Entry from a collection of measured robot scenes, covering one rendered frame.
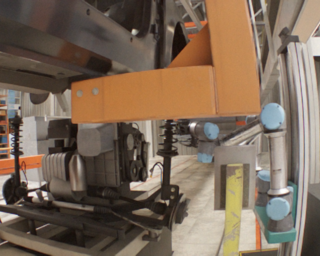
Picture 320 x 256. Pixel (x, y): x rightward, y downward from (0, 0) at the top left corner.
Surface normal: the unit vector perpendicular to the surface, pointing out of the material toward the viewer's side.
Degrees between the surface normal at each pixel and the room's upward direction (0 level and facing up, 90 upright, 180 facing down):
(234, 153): 90
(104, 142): 90
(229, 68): 90
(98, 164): 90
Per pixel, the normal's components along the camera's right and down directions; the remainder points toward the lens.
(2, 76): 0.94, 0.10
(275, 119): -0.55, -0.11
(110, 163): -0.33, 0.02
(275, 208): -0.53, 0.15
